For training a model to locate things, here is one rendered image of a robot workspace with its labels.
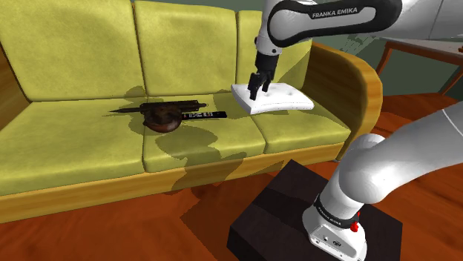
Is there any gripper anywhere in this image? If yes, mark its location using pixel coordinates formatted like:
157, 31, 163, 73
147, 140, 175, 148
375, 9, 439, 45
247, 50, 280, 102

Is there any wooden table with pale top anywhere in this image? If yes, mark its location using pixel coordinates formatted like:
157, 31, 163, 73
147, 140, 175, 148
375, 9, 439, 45
375, 36, 463, 96

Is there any dark brown long-handled bowl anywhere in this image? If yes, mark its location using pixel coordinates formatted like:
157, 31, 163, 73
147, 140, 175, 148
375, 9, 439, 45
109, 99, 208, 134

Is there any yellow-green sofa with wooden frame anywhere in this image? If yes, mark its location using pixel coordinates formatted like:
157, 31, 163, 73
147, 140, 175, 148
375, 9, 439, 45
0, 0, 384, 224

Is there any black remote control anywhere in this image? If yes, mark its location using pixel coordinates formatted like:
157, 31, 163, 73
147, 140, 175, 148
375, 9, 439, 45
181, 110, 228, 122

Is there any white cushion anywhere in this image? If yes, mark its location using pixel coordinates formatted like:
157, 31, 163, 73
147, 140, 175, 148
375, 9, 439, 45
231, 82, 315, 116

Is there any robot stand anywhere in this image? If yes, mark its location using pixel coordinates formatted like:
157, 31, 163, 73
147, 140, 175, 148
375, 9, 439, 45
226, 159, 404, 261

